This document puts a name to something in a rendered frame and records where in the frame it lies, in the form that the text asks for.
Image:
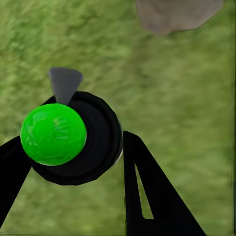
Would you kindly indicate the pesticide atomizer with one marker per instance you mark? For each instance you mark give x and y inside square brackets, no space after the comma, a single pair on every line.
[74,137]

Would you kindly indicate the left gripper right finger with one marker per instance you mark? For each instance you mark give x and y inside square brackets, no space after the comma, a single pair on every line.
[171,215]

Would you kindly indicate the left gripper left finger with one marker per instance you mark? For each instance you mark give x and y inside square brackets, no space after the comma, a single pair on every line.
[14,167]

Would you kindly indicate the tree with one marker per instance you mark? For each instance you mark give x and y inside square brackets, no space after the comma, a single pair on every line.
[163,16]

